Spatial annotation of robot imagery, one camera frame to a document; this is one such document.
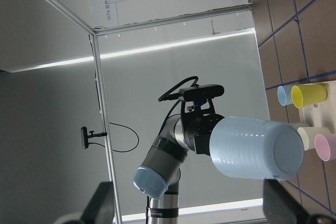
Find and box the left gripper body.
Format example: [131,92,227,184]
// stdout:
[181,112,224,155]

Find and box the black mounted side camera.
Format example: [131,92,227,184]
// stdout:
[81,126,107,149]

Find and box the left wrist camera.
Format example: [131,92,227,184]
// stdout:
[177,84,225,102]

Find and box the grey plastic cup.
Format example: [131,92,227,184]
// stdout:
[289,122,311,130]

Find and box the light blue plastic cup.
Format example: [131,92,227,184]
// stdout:
[209,117,304,180]

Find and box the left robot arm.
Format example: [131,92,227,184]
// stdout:
[133,114,223,223]

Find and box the pink plastic cup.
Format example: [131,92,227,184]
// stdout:
[314,134,335,162]

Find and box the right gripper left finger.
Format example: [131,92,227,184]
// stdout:
[81,182,114,223]

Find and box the yellow plastic cup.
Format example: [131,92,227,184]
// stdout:
[291,84,327,109]

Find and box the cream plastic tray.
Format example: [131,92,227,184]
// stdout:
[299,80,336,133]

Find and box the pale green plastic cup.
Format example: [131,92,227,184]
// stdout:
[297,126,331,151]

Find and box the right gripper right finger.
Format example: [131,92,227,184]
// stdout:
[263,179,318,224]

